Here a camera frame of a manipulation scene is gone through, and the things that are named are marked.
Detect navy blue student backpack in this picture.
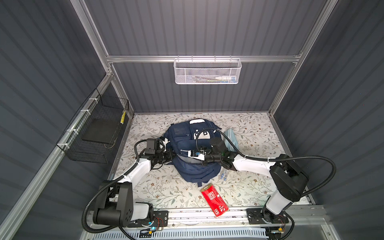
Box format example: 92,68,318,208
163,119,221,188

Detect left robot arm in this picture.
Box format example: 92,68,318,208
81,137,176,234

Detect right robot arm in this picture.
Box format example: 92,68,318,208
188,130,337,224

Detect clear pack of pens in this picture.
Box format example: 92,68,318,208
220,169,229,182

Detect light teal pencil pouch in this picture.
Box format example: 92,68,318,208
224,129,239,152

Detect floral table mat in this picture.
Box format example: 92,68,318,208
113,113,285,209

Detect red paper box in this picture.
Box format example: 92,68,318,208
200,184,229,218

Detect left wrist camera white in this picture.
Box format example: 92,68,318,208
145,138,166,155

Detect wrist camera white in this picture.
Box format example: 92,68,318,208
188,150,211,161
145,138,166,155

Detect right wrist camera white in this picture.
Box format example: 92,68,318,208
188,150,211,161

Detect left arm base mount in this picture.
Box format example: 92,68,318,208
128,211,169,228

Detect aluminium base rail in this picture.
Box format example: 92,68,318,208
86,206,328,229

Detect black wire wall basket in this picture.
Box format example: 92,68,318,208
57,91,130,164

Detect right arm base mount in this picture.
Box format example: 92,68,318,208
246,208,290,225

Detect white wire mesh basket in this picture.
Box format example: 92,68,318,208
173,57,242,85

